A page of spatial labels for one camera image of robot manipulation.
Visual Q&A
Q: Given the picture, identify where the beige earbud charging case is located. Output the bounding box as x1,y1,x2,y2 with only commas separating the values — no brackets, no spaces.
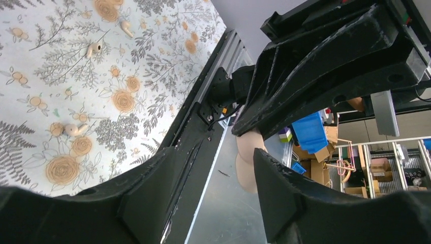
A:
235,129,267,194

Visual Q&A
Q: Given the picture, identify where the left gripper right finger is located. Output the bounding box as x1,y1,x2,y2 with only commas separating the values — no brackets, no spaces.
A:
254,148,430,243

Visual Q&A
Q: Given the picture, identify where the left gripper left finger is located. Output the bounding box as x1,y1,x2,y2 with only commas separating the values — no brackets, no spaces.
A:
1,146,189,243

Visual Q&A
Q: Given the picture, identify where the blue plastic bin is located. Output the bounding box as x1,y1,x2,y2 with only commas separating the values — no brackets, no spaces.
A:
292,112,328,154

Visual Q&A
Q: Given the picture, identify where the floral patterned table mat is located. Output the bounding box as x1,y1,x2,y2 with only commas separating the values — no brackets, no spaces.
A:
1,1,226,196

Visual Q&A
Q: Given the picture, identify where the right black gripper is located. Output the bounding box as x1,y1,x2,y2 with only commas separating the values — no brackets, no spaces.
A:
232,1,429,138

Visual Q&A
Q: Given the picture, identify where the beige earbud near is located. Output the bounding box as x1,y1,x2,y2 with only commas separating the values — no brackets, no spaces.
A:
86,43,102,58

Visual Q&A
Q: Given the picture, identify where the beige earbud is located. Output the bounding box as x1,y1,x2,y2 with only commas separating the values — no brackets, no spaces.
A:
64,124,88,137
86,43,102,58
120,20,134,38

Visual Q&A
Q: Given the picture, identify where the beige earbud far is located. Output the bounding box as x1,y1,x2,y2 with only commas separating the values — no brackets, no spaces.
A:
120,20,134,38

